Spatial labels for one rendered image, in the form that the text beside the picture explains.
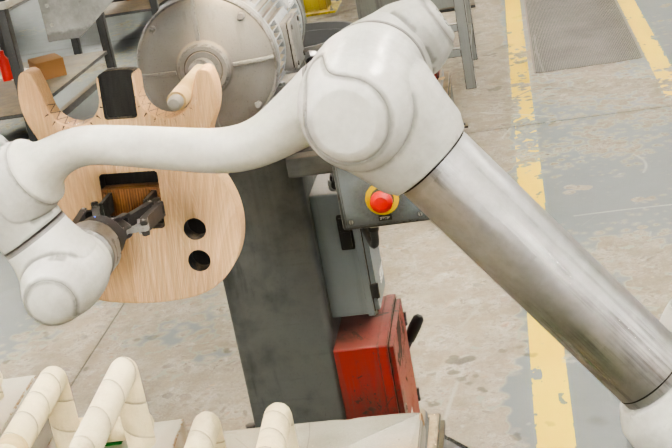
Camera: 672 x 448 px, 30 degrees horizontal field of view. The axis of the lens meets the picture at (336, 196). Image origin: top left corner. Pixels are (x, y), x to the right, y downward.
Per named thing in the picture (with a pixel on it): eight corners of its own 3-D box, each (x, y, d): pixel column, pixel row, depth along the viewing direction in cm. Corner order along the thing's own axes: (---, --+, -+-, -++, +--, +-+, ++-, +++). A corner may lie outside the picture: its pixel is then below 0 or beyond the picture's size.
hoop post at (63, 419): (63, 447, 145) (43, 375, 142) (89, 444, 144) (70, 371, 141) (56, 462, 142) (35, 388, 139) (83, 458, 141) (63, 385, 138)
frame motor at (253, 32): (198, 91, 262) (172, -32, 254) (324, 72, 257) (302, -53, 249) (150, 151, 224) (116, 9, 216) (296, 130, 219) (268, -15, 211)
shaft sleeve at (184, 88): (209, 63, 215) (210, 82, 216) (190, 64, 215) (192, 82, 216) (185, 91, 198) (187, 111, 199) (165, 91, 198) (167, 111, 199)
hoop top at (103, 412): (116, 378, 141) (109, 353, 140) (143, 375, 141) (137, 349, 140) (68, 475, 123) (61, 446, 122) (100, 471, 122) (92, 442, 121)
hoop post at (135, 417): (131, 439, 144) (112, 366, 141) (158, 435, 143) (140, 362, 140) (125, 453, 141) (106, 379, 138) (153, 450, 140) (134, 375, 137)
